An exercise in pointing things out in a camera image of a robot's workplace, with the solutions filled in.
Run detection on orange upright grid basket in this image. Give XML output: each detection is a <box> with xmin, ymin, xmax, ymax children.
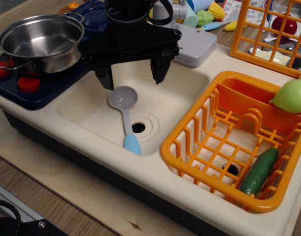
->
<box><xmin>230</xmin><ymin>0</ymin><xmax>301</xmax><ymax>78</ymax></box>

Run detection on black braided cable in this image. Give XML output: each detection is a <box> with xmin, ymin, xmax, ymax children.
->
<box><xmin>0</xmin><ymin>199</ymin><xmax>22</xmax><ymax>236</ymax></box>

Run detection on dark blue toy stove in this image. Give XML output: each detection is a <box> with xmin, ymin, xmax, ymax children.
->
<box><xmin>0</xmin><ymin>0</ymin><xmax>109</xmax><ymax>110</ymax></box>

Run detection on light green toy pear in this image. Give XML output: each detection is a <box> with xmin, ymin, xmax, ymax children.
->
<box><xmin>270</xmin><ymin>80</ymin><xmax>301</xmax><ymax>113</ymax></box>

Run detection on cream toy plate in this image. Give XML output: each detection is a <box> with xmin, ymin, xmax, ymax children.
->
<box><xmin>254</xmin><ymin>50</ymin><xmax>292</xmax><ymax>66</ymax></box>

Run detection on black bracket with screw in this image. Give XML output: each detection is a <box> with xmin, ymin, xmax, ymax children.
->
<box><xmin>0</xmin><ymin>217</ymin><xmax>67</xmax><ymax>236</ymax></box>

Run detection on mint toy cup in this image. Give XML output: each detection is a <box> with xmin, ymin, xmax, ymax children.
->
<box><xmin>183</xmin><ymin>9</ymin><xmax>198</xmax><ymax>28</ymax></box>

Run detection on cream toy sink unit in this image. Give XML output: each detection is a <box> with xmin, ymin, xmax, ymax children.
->
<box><xmin>0</xmin><ymin>45</ymin><xmax>301</xmax><ymax>236</ymax></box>

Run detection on grey toy faucet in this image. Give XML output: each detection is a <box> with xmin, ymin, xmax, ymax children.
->
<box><xmin>163</xmin><ymin>0</ymin><xmax>217</xmax><ymax>67</ymax></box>

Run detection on red stove knob left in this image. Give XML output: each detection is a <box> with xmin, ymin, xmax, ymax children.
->
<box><xmin>0</xmin><ymin>65</ymin><xmax>11</xmax><ymax>79</ymax></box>

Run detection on green toy cucumber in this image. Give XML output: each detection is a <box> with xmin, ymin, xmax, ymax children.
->
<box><xmin>239</xmin><ymin>148</ymin><xmax>279</xmax><ymax>195</ymax></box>

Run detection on red toy apple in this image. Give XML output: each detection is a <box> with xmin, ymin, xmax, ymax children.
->
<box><xmin>272</xmin><ymin>15</ymin><xmax>298</xmax><ymax>37</ymax></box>

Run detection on grey spoon with blue handle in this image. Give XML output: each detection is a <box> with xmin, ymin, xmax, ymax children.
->
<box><xmin>108</xmin><ymin>86</ymin><xmax>141</xmax><ymax>155</ymax></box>

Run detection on blue toy utensil handle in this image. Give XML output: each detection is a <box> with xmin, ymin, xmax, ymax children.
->
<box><xmin>200</xmin><ymin>21</ymin><xmax>231</xmax><ymax>31</ymax></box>

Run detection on orange dish rack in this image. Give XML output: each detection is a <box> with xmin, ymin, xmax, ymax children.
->
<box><xmin>161</xmin><ymin>71</ymin><xmax>301</xmax><ymax>212</ymax></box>

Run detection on plywood base board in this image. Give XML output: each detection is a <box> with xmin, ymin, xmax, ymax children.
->
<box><xmin>0</xmin><ymin>0</ymin><xmax>301</xmax><ymax>236</ymax></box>

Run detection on green toy vegetable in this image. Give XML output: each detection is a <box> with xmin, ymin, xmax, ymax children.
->
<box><xmin>196</xmin><ymin>10</ymin><xmax>214</xmax><ymax>27</ymax></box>

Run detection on silver pot lid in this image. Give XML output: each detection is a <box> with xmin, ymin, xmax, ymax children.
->
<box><xmin>264</xmin><ymin>37</ymin><xmax>301</xmax><ymax>54</ymax></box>

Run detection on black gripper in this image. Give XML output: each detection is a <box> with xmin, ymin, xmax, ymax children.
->
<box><xmin>78</xmin><ymin>0</ymin><xmax>182</xmax><ymax>90</ymax></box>

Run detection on red stove knob right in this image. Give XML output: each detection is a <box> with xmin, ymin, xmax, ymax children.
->
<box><xmin>17</xmin><ymin>76</ymin><xmax>41</xmax><ymax>93</ymax></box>

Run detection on red stove knob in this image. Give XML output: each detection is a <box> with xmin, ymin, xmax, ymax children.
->
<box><xmin>0</xmin><ymin>65</ymin><xmax>11</xmax><ymax>79</ymax></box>
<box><xmin>17</xmin><ymin>76</ymin><xmax>41</xmax><ymax>93</ymax></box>

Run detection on yellow toy corn small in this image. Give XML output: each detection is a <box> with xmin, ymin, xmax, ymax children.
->
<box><xmin>224</xmin><ymin>21</ymin><xmax>238</xmax><ymax>32</ymax></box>

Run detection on stainless steel pan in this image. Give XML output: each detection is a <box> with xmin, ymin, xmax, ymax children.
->
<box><xmin>0</xmin><ymin>12</ymin><xmax>84</xmax><ymax>75</ymax></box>

